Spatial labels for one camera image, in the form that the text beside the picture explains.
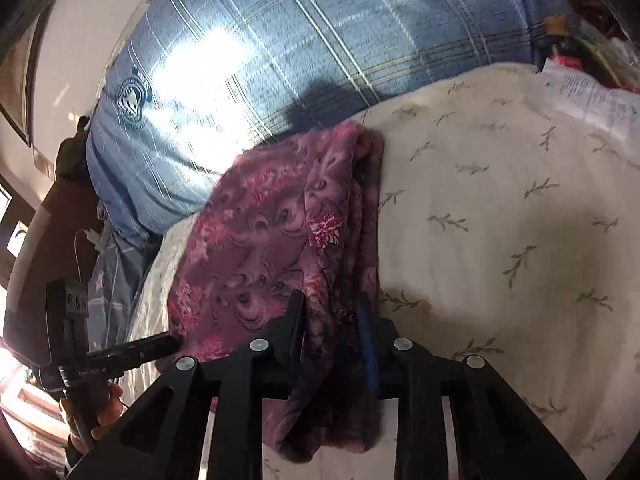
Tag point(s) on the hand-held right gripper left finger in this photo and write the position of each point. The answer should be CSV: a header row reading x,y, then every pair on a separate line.
x,y
296,330

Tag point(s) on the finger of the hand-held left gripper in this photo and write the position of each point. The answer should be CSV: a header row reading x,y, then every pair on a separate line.
x,y
145,347

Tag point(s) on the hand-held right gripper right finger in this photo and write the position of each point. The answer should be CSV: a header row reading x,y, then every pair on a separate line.
x,y
366,350

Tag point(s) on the purple floral shirt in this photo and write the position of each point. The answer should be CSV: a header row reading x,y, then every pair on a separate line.
x,y
280,240

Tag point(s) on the dark clothes pile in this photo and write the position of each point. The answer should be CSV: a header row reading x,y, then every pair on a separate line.
x,y
70,152

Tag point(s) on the person's left hand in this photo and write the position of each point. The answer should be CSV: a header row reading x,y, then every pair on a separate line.
x,y
107,410

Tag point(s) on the grey star-print blanket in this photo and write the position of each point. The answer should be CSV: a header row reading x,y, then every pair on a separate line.
x,y
112,280

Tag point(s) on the brown wooden headboard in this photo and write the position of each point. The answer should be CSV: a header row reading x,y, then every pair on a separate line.
x,y
55,240

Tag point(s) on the white leaf-print bed sheet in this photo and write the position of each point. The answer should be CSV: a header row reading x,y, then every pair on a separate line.
x,y
500,240

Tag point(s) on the blue plaid pillow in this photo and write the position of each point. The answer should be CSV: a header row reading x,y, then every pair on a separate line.
x,y
300,70

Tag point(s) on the white printed plastic bag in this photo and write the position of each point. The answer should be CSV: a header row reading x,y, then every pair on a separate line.
x,y
595,95

